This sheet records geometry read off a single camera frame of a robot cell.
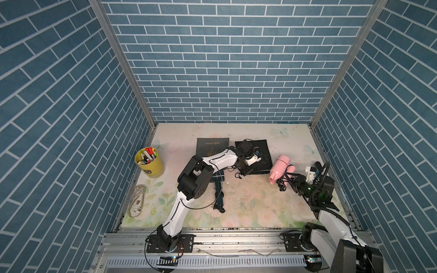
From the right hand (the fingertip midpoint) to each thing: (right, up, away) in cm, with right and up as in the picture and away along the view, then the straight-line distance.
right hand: (288, 176), depth 84 cm
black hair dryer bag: (-9, +12, +25) cm, 29 cm away
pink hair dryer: (-3, +3, +1) cm, 4 cm away
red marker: (-71, +12, +4) cm, 73 cm away
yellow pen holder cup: (-73, +9, +5) cm, 74 cm away
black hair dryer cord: (-5, -3, -4) cm, 6 cm away
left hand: (-16, 0, +12) cm, 20 cm away
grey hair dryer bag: (-42, +14, +24) cm, 50 cm away
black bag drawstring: (-24, -3, +10) cm, 26 cm away
